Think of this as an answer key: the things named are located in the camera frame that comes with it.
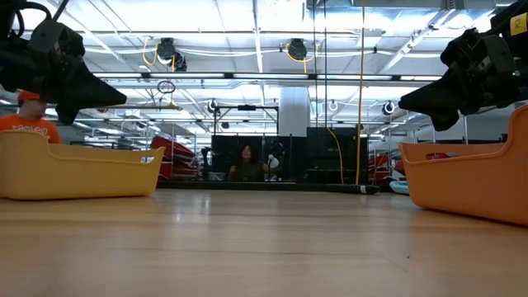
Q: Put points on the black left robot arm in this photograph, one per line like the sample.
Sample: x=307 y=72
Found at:
x=6 y=20

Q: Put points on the black gantry frame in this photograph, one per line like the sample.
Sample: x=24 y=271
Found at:
x=246 y=107

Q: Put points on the black aluminium frame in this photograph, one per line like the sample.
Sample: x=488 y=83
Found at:
x=268 y=186

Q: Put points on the red cart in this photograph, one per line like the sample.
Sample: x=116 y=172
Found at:
x=377 y=169
x=171 y=150

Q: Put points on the person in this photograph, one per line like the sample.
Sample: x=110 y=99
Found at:
x=29 y=123
x=247 y=169

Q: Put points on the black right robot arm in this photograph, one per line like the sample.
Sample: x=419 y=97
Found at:
x=501 y=22

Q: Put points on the long ceiling light strip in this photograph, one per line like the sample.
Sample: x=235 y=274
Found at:
x=185 y=76

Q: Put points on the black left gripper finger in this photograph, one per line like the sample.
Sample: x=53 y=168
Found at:
x=67 y=114
x=82 y=90

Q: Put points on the white desk lamp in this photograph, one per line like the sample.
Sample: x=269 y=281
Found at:
x=273 y=161

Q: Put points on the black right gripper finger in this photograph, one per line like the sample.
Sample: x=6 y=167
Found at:
x=446 y=121
x=441 y=97

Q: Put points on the yellow plastic bin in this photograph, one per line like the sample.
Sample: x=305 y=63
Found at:
x=62 y=177

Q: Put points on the black partition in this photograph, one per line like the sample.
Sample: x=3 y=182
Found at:
x=321 y=156

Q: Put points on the black remote control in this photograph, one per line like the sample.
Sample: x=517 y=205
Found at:
x=350 y=189

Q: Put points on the orange plastic bin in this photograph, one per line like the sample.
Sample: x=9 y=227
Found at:
x=466 y=189

